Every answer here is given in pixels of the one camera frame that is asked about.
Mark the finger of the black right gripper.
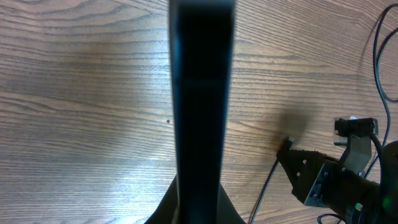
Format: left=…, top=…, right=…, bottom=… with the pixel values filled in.
left=277, top=141, right=326, bottom=204

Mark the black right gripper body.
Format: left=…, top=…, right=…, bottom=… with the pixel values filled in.
left=303, top=154, right=339, bottom=208

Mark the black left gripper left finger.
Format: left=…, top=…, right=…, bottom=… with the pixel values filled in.
left=145, top=177, right=179, bottom=224

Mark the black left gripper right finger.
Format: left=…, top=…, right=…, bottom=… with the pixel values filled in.
left=217, top=184, right=246, bottom=224

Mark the black USB charger cable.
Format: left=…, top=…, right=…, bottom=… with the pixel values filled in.
left=247, top=2, right=398, bottom=224

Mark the blue Galaxy smartphone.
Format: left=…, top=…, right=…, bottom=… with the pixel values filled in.
left=169, top=0, right=235, bottom=223

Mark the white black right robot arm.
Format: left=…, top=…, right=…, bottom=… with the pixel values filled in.
left=277, top=142, right=397, bottom=223

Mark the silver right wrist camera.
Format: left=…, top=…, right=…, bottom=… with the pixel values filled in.
left=333, top=116, right=378, bottom=177

